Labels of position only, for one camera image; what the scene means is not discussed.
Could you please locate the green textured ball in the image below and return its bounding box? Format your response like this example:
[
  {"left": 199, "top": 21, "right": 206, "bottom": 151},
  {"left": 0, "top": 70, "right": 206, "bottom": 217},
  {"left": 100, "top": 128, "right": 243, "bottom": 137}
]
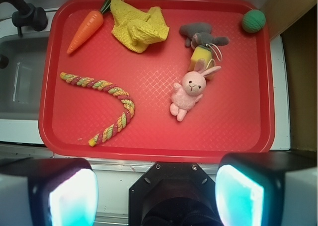
[{"left": 241, "top": 9, "right": 266, "bottom": 33}]

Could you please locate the orange toy carrot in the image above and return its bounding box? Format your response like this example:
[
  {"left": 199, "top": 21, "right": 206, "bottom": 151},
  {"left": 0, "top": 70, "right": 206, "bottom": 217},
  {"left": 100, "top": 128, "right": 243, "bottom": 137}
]
[{"left": 67, "top": 0, "right": 111, "bottom": 54}]

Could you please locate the pink plush bunny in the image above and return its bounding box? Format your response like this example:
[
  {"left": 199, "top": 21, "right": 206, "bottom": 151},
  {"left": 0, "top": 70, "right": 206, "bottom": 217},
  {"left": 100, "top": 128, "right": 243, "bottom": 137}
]
[{"left": 169, "top": 59, "right": 221, "bottom": 122}]

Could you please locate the yellow knitted cloth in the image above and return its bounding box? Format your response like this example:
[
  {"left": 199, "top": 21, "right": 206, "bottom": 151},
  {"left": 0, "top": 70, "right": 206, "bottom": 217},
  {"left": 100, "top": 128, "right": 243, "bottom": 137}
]
[{"left": 110, "top": 0, "right": 169, "bottom": 54}]

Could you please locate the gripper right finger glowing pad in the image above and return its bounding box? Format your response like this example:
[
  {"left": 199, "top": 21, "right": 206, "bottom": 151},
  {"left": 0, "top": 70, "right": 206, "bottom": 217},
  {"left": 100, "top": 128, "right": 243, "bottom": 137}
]
[{"left": 215, "top": 152, "right": 318, "bottom": 226}]

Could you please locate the grey sink basin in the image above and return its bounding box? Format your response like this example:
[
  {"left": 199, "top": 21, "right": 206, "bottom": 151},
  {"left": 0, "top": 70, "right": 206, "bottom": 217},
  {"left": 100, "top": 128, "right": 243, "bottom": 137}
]
[{"left": 0, "top": 33, "right": 48, "bottom": 120}]

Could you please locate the yellow sponge block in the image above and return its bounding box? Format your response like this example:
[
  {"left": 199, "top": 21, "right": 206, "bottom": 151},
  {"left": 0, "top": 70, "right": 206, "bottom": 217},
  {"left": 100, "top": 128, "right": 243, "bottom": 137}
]
[{"left": 188, "top": 47, "right": 215, "bottom": 72}]

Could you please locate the multicolour twisted rope toy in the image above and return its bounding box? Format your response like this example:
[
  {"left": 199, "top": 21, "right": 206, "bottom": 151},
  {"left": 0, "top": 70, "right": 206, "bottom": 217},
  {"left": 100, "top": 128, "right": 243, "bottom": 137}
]
[{"left": 60, "top": 72, "right": 137, "bottom": 147}]

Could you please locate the red plastic tray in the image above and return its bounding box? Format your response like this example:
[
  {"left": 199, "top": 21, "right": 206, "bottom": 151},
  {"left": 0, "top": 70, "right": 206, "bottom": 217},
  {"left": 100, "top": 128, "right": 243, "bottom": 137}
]
[{"left": 39, "top": 0, "right": 275, "bottom": 163}]

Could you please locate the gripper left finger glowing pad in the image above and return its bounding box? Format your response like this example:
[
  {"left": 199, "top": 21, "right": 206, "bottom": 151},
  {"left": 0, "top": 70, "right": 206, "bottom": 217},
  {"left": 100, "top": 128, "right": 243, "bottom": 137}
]
[{"left": 0, "top": 157, "right": 98, "bottom": 226}]

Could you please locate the black faucet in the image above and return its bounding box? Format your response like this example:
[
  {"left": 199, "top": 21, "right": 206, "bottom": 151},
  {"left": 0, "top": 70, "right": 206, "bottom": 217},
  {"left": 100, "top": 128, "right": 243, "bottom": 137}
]
[{"left": 0, "top": 0, "right": 48, "bottom": 37}]

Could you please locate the grey plush mouse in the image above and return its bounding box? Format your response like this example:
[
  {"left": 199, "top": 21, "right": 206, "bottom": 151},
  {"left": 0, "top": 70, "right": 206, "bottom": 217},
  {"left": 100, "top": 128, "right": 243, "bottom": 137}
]
[{"left": 179, "top": 22, "right": 230, "bottom": 48}]

